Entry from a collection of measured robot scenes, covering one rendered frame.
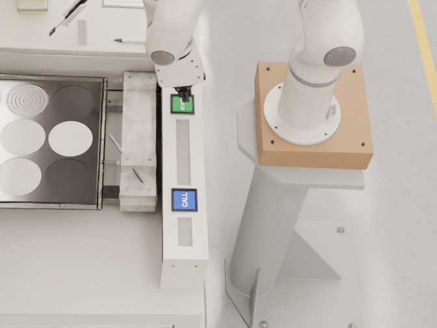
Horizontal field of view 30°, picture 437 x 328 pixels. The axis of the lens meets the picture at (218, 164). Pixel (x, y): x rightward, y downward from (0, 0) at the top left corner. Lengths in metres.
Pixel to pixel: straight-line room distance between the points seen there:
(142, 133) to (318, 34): 0.53
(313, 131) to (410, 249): 1.07
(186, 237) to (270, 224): 0.63
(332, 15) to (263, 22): 1.82
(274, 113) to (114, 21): 0.45
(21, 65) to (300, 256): 1.10
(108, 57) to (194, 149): 0.34
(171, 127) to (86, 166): 0.21
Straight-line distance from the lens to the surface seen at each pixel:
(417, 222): 3.02
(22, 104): 1.98
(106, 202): 1.89
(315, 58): 1.67
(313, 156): 1.97
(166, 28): 1.55
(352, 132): 2.01
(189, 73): 1.77
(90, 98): 1.98
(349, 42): 1.64
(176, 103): 1.89
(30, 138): 1.91
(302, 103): 1.89
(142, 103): 2.00
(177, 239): 1.70
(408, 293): 2.86
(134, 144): 1.92
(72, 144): 1.90
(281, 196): 2.18
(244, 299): 2.70
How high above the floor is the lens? 2.44
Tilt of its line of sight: 55 degrees down
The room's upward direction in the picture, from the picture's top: 10 degrees clockwise
